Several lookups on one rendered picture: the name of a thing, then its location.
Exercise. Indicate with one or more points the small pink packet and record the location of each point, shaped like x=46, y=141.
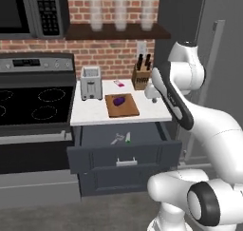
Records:
x=118, y=83

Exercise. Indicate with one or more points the dark grey open drawer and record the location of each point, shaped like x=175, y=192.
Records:
x=126, y=154

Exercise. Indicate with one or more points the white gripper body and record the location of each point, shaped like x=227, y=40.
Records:
x=152, y=91

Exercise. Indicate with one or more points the dark wooden wall shelf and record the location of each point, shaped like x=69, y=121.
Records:
x=117, y=33

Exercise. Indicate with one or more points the silver black microwave oven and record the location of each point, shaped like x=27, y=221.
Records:
x=19, y=9

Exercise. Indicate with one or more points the black steel stove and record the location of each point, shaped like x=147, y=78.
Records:
x=34, y=105

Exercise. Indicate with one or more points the silver peeler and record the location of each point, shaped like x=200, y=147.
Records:
x=117, y=138

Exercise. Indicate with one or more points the grey fridge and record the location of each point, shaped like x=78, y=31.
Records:
x=221, y=6

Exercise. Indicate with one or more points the purple eggplant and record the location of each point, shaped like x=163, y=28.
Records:
x=119, y=101

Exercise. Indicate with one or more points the white wall socket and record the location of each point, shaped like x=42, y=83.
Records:
x=141, y=48

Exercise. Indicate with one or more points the wooden cutting board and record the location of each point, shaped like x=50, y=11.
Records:
x=123, y=109

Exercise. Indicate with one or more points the wooden knife block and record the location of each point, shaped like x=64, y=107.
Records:
x=140, y=78

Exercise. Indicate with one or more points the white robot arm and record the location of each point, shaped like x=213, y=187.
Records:
x=215, y=139

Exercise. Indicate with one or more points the silver toaster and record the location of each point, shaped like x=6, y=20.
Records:
x=91, y=84

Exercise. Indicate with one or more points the dark grey cupboard drawer front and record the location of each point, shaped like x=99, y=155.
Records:
x=114, y=182

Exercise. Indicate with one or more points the clear glass jar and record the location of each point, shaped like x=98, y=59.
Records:
x=96, y=14
x=147, y=14
x=121, y=14

